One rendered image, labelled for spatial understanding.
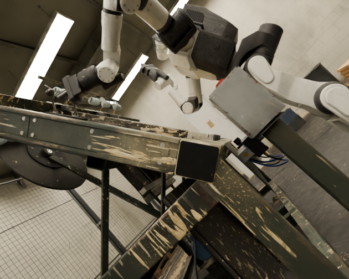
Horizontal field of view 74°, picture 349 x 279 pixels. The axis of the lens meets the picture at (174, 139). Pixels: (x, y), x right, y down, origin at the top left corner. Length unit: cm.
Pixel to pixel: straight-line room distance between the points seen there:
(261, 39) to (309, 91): 32
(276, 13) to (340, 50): 168
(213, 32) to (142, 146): 71
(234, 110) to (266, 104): 8
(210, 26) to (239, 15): 553
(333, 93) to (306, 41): 541
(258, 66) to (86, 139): 80
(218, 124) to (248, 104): 432
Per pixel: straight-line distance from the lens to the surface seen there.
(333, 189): 74
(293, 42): 652
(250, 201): 68
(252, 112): 66
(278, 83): 116
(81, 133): 82
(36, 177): 201
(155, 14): 99
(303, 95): 120
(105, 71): 94
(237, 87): 67
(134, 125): 153
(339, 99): 119
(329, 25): 671
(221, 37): 119
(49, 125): 90
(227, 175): 66
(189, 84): 147
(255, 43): 122
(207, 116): 500
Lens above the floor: 80
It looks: 10 degrees up
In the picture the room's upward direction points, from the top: 46 degrees counter-clockwise
